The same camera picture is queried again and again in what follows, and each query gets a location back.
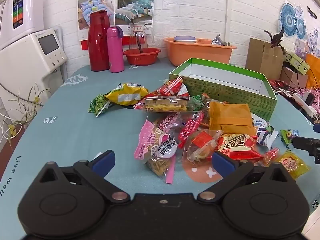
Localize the small cardboard box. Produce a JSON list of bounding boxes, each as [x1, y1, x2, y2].
[[280, 66, 309, 88]]

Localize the potted plant with yellow flowers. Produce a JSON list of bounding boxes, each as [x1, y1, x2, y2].
[[0, 82, 50, 150]]

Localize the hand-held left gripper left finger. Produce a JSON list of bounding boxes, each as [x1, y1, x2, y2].
[[37, 150, 131, 204]]

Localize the orange bag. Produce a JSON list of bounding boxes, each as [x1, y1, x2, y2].
[[305, 54, 320, 89]]

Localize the red clear candy packet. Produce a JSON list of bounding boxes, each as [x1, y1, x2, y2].
[[178, 111, 205, 149]]

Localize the small green printed packet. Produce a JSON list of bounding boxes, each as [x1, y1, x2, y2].
[[280, 129, 300, 145]]

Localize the wall calendar poster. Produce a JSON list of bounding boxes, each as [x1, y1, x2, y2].
[[77, 0, 155, 50]]

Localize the glass pitcher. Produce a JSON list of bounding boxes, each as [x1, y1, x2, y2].
[[129, 23, 155, 53]]

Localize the yellow clear snack packet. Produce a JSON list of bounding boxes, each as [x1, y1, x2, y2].
[[274, 151, 312, 180]]

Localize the red plastic basin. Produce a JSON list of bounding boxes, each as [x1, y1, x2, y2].
[[123, 48, 162, 66]]

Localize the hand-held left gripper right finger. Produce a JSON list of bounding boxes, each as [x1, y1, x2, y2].
[[197, 151, 290, 203]]

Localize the blue patterned wall fans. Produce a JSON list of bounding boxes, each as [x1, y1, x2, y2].
[[278, 2, 307, 40]]

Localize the purple leaf plant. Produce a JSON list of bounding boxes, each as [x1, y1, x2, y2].
[[264, 27, 287, 55]]

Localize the yellow snack bag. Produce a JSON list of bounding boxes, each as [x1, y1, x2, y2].
[[104, 82, 149, 106]]

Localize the white wall water purifier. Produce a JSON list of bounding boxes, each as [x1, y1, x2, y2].
[[0, 0, 45, 50]]

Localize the red checked snack packet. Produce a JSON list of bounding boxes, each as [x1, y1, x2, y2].
[[146, 76, 190, 100]]

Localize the orange snack packet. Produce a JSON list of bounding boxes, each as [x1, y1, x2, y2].
[[209, 101, 257, 134]]

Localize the orange plastic basin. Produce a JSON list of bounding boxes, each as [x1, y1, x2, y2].
[[164, 37, 237, 65]]

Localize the green pea snack packet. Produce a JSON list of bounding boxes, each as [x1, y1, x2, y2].
[[87, 94, 112, 117]]

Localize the pink bottle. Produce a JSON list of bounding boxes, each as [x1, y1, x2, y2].
[[107, 27, 125, 73]]

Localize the small red snack packet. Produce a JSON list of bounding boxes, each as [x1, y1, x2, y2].
[[255, 147, 280, 167]]

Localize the white blue snack packet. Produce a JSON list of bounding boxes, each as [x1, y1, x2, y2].
[[251, 114, 279, 149]]

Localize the clear packet of yellow snacks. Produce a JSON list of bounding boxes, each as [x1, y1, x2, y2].
[[133, 96, 203, 113]]

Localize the small green box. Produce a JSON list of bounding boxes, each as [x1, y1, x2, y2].
[[287, 52, 310, 75]]

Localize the pink packet of twisted snacks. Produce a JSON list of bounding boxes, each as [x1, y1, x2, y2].
[[134, 120, 179, 184]]

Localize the large cardboard box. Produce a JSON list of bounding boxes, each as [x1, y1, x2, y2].
[[245, 38, 285, 80]]

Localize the white power strip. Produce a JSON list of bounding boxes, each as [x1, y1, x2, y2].
[[292, 92, 318, 118]]

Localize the red thermos jug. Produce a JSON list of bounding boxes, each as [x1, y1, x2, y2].
[[87, 10, 110, 72]]

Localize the white dispenser with screen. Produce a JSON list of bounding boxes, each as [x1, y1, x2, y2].
[[0, 29, 68, 110]]

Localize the clear packet with red label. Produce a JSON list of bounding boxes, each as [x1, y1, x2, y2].
[[187, 129, 223, 164]]

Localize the metal kitchen utensil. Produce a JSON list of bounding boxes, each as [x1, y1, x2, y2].
[[211, 34, 230, 47]]

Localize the green cardboard box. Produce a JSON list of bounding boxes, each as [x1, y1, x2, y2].
[[169, 57, 278, 122]]

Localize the pink patterned cloth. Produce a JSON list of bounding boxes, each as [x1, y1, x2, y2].
[[270, 79, 320, 98]]

